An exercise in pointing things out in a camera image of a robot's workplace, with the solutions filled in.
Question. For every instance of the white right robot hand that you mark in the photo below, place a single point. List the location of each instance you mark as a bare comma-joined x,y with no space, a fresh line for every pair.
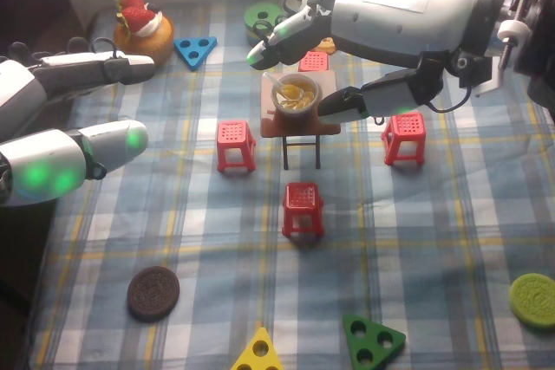
403,6

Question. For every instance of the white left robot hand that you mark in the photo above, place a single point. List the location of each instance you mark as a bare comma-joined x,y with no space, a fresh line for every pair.
43,162

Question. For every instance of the small yellow cup toy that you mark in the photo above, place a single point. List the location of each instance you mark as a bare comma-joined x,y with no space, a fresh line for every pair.
295,92

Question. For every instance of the red toy stool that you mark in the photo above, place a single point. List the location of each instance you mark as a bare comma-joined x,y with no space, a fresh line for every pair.
302,209
234,136
314,61
403,131

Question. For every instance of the small red toy table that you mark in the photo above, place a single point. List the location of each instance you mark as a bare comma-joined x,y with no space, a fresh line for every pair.
303,127

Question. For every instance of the strawberry toy cupcake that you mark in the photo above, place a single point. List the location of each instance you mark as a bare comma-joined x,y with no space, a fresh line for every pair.
147,36

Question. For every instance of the brown sandwich cookie toy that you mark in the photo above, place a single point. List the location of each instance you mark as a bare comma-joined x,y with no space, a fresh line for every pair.
152,294

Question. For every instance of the blue triangle block with holes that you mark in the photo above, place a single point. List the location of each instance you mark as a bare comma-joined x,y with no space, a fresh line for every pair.
184,53

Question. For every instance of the blue plaid tablecloth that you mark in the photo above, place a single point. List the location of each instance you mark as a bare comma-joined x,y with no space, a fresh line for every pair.
433,235

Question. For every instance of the yellow triangle block with holes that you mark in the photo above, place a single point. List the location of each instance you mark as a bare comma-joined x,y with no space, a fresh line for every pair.
249,355

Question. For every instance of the green sandwich cookie toy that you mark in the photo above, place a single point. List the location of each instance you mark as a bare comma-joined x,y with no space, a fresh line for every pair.
533,300

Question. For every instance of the green triangle block with holes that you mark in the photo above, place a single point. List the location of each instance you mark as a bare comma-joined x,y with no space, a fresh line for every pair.
370,342

